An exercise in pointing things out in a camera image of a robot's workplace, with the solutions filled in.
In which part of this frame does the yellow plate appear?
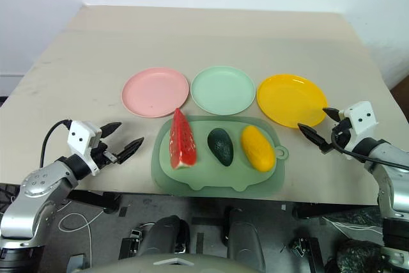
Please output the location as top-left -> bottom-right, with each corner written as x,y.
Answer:
256,74 -> 328,129

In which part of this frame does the dark rounded lump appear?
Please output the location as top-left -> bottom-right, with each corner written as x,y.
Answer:
336,238 -> 385,273

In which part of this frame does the red watermelon slice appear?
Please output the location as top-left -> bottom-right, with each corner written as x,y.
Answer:
169,107 -> 198,170

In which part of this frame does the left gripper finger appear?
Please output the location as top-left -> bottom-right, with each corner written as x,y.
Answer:
116,137 -> 146,164
100,121 -> 123,139

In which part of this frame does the pink plate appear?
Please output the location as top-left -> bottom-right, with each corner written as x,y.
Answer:
121,67 -> 190,118

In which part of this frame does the dark green avocado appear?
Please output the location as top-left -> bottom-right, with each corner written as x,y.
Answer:
207,128 -> 235,168

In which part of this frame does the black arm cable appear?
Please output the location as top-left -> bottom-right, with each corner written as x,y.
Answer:
40,120 -> 73,168
330,128 -> 409,170

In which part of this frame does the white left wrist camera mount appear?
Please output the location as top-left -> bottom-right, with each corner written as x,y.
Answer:
66,120 -> 104,176

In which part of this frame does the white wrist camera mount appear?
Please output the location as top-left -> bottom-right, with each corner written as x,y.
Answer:
338,100 -> 380,150
66,120 -> 104,176

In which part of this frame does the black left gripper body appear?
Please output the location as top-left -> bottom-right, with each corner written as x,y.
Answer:
89,140 -> 121,169

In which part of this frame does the light green plate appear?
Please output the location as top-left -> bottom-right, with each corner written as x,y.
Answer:
190,65 -> 257,116

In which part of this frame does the yellow mango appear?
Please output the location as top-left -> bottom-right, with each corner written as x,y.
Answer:
240,125 -> 276,173

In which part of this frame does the black table frame bar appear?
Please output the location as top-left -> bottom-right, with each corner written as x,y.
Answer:
67,189 -> 121,215

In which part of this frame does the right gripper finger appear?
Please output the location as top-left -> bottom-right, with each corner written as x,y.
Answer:
322,107 -> 341,124
297,122 -> 328,148

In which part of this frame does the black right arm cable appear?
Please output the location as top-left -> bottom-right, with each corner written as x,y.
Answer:
330,128 -> 409,170

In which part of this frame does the grey robot torso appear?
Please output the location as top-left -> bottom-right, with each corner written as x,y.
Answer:
75,249 -> 258,273

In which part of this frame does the dark rounded robot leg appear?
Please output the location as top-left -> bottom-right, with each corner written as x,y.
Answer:
139,215 -> 191,258
222,208 -> 266,272

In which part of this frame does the green silicone mat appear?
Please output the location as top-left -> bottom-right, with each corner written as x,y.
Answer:
151,114 -> 291,196

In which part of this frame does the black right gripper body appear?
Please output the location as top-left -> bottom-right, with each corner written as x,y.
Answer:
319,120 -> 355,155

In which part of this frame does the white floor wire bundle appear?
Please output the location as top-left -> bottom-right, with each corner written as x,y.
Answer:
320,215 -> 383,233

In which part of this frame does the white floor wire loop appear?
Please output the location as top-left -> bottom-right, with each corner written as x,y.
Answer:
58,210 -> 105,268

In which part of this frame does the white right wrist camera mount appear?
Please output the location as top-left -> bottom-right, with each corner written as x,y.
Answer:
338,100 -> 380,150

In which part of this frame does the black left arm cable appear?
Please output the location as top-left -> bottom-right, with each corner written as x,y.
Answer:
40,120 -> 73,168

